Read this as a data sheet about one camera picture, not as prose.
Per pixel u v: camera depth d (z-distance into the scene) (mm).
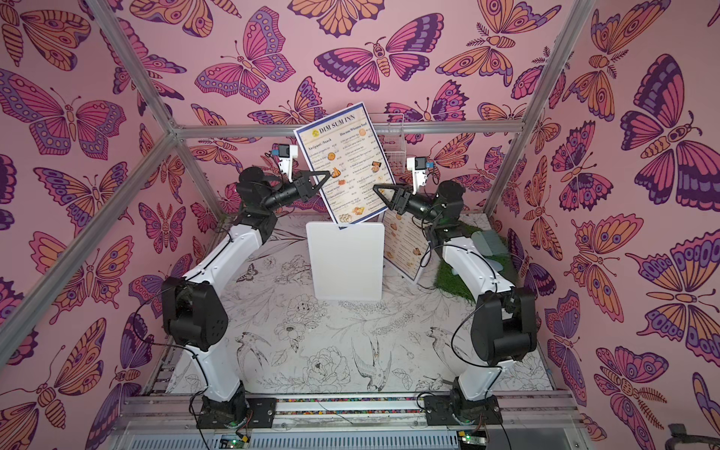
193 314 489
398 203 675
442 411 733
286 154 674
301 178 674
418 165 670
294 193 698
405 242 940
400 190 674
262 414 734
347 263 853
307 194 689
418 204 687
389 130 922
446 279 973
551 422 718
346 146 743
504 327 461
